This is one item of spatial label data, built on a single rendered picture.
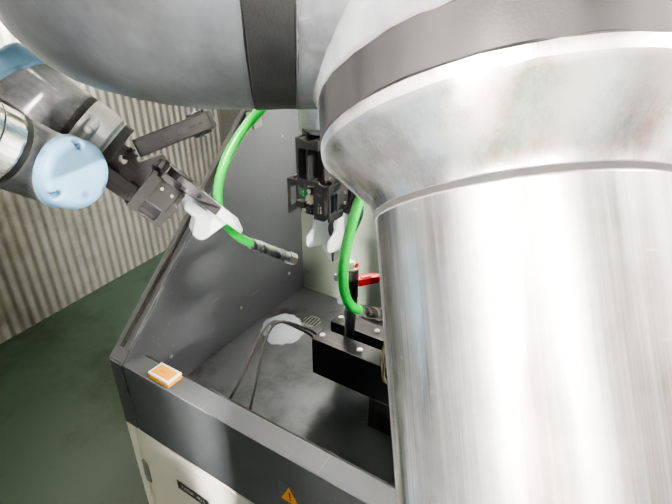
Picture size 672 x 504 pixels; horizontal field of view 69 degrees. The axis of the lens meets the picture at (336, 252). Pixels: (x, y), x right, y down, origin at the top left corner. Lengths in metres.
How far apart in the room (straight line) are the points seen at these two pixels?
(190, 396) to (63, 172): 0.44
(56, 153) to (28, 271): 2.37
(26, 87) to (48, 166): 0.18
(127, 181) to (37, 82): 0.15
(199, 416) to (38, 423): 1.60
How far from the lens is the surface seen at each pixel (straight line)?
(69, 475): 2.15
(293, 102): 0.16
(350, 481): 0.73
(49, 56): 0.19
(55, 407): 2.44
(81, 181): 0.57
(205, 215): 0.73
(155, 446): 1.05
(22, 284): 2.91
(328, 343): 0.88
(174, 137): 0.72
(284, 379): 1.04
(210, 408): 0.84
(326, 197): 0.67
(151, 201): 0.72
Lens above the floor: 1.53
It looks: 28 degrees down
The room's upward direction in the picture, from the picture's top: straight up
